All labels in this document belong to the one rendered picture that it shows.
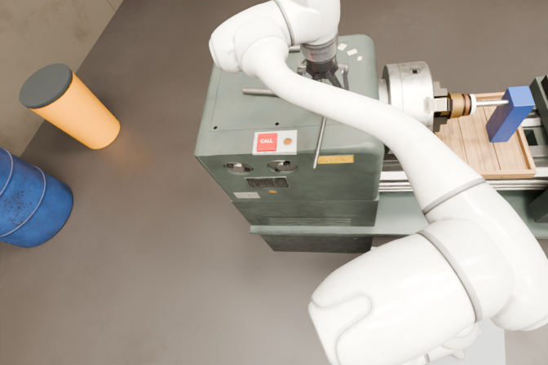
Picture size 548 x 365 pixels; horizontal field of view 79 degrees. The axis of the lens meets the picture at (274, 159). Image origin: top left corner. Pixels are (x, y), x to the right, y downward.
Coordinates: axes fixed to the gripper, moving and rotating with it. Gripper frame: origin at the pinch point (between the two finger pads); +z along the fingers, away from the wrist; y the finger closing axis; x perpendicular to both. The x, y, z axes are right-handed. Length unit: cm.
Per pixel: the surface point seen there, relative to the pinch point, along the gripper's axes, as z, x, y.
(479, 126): 41, 16, 56
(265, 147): 3.3, -12.6, -18.3
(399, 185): 51, -4, 26
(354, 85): 4.5, 9.2, 8.4
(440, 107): 11.2, 3.5, 34.1
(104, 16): 123, 240, -256
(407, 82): 6.3, 10.4, 24.6
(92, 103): 92, 88, -188
